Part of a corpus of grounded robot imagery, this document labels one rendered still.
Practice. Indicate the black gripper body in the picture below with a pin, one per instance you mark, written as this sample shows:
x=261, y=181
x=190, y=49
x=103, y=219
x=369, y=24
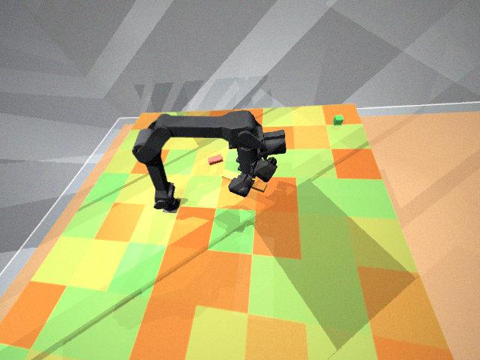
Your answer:
x=242, y=186

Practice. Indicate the green cube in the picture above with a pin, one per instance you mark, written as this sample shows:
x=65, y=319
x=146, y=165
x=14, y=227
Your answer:
x=338, y=119

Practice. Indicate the pink flat bar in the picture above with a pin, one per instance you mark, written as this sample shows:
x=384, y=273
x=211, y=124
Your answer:
x=215, y=159

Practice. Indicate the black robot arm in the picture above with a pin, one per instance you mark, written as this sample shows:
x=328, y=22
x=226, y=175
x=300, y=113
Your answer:
x=239, y=128

